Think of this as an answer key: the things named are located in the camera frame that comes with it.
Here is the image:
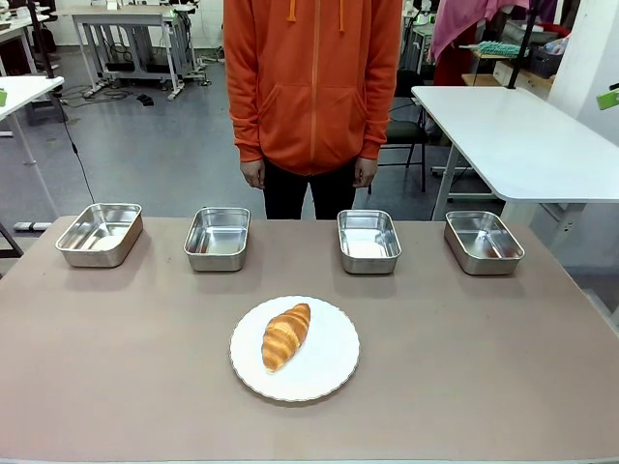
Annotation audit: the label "steel rectangular container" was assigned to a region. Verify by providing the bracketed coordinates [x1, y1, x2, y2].
[54, 202, 145, 269]
[443, 210, 526, 276]
[183, 207, 252, 273]
[336, 209, 403, 276]

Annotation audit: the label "person's left hand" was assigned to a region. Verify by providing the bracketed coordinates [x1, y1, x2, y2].
[352, 157, 378, 189]

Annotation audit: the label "person's right hand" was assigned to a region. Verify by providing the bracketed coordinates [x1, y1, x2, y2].
[240, 159, 267, 189]

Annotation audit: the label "small white table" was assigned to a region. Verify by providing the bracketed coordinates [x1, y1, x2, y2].
[0, 74, 66, 218]

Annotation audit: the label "dark plastic storage crate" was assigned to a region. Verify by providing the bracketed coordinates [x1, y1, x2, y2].
[529, 45, 565, 79]

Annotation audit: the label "large white table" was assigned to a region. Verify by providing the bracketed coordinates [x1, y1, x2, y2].
[410, 85, 619, 214]

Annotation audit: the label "teal microfibre duster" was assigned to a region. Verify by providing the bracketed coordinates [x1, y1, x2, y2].
[458, 40, 521, 59]

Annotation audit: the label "grey metal desk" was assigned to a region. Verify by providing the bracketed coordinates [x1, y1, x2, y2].
[71, 4, 199, 102]

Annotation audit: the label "pink hanging cloth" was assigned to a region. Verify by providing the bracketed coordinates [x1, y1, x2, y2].
[428, 0, 531, 64]

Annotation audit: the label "black folding chair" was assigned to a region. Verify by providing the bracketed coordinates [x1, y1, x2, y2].
[367, 70, 431, 194]

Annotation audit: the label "orange zip hoodie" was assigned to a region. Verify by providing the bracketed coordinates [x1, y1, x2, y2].
[222, 0, 404, 177]

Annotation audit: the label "black trousers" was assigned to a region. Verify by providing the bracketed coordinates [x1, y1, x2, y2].
[262, 158, 358, 221]

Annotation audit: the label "golden brown croissant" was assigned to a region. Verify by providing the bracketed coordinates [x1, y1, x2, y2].
[261, 303, 311, 373]

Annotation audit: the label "white scalloped round plate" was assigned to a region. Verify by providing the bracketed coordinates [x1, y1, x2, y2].
[229, 295, 361, 403]

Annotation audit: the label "black camera stand pole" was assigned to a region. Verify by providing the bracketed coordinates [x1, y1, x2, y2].
[26, 0, 62, 81]
[505, 0, 541, 91]

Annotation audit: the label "black floor cable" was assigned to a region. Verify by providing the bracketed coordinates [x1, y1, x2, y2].
[56, 94, 97, 204]

